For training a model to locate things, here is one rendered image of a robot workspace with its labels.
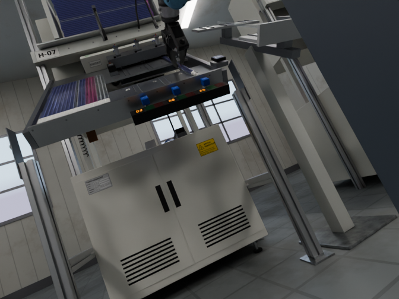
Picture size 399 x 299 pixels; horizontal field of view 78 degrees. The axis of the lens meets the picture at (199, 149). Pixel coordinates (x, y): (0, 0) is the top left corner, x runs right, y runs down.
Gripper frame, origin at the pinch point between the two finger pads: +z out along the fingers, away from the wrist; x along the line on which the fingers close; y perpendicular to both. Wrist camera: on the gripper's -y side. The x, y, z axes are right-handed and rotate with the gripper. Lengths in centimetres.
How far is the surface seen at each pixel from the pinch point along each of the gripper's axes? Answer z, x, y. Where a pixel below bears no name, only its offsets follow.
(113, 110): -5.3, 32.4, -25.8
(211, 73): -7.1, -4.0, -25.4
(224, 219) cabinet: 48, 6, -52
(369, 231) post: 30, -31, -86
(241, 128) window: 291, -179, 222
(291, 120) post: 13, -30, -42
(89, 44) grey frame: 2, 34, 53
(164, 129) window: 247, -28, 248
